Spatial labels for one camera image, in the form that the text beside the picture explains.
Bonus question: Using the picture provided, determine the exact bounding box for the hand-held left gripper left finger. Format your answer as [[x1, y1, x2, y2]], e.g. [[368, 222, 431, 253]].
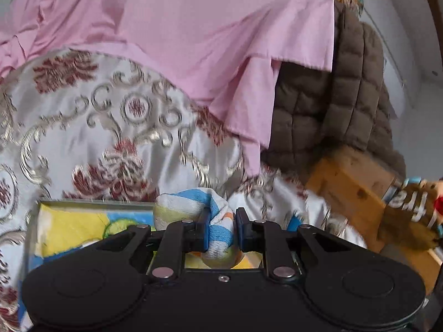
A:
[[93, 207, 211, 282]]

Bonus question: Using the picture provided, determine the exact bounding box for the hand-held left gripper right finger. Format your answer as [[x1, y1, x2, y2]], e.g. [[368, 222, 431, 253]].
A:
[[236, 208, 357, 282]]

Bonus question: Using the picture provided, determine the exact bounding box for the orange blue striped towel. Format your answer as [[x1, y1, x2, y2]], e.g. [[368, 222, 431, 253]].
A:
[[153, 187, 243, 269]]

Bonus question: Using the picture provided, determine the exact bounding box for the grey metal tray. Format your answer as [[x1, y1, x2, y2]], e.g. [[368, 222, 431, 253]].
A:
[[26, 199, 267, 271]]

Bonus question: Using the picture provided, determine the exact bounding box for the yellow blue printed towel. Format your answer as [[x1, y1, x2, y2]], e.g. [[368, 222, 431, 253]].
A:
[[35, 203, 157, 268]]

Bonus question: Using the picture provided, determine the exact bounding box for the brown quilted blanket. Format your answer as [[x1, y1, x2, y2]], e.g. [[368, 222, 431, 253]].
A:
[[259, 2, 408, 186]]

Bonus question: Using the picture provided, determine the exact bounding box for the floral satin blanket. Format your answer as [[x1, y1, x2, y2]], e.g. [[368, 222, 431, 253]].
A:
[[0, 48, 368, 332]]

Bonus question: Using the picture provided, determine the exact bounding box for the pink bed sheet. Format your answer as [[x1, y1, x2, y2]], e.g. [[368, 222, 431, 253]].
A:
[[0, 0, 336, 178]]

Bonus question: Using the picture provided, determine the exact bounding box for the wooden beam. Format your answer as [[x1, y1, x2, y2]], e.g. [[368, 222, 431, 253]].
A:
[[418, 0, 443, 54]]

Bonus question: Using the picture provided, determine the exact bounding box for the wooden bed frame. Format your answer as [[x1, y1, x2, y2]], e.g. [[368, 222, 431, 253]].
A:
[[305, 144, 443, 295]]

